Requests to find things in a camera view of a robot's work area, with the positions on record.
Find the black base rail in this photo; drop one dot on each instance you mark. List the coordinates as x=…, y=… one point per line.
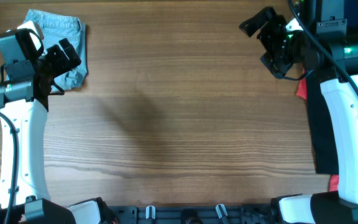
x=241, y=214

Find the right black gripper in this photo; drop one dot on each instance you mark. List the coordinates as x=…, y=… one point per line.
x=272, y=43

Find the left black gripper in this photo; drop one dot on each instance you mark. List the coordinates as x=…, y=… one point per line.
x=55, y=62

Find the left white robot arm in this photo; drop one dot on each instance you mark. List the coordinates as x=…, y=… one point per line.
x=27, y=78

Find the black garment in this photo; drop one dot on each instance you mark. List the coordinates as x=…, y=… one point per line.
x=322, y=140

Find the red garment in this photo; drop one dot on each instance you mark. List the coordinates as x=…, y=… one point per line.
x=301, y=88

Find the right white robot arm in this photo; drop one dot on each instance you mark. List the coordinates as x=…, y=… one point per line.
x=323, y=37

